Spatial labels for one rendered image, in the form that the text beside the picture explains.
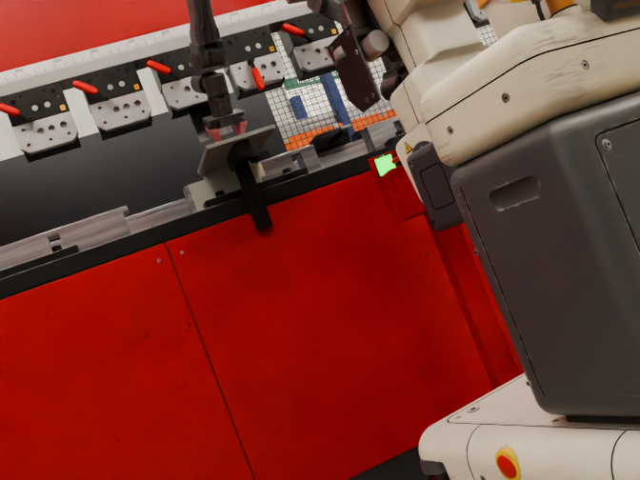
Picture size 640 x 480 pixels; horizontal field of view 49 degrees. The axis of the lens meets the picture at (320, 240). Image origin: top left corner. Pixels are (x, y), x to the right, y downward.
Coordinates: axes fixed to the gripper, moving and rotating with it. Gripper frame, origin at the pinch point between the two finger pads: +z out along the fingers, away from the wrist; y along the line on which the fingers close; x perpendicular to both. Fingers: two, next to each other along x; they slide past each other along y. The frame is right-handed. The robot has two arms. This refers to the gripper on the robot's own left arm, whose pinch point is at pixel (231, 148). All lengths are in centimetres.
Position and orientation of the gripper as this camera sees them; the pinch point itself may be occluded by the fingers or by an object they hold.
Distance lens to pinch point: 189.8
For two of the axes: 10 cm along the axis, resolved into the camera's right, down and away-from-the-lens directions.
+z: 2.0, 9.0, 3.9
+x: 3.9, 2.9, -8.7
